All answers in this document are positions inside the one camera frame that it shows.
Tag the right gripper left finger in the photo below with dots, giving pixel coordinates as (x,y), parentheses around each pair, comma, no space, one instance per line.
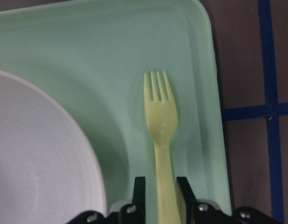
(139,199)

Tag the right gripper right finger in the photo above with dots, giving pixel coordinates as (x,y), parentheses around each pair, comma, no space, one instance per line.
(186,201)

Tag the yellow plastic fork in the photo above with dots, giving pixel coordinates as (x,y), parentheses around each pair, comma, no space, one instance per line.
(161,120)

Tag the white round plate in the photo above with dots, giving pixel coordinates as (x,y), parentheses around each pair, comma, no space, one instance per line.
(49,172)

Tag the light green tray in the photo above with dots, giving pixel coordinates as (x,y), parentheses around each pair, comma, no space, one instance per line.
(91,57)

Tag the brown paper table cover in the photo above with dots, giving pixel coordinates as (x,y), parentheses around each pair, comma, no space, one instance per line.
(251,44)

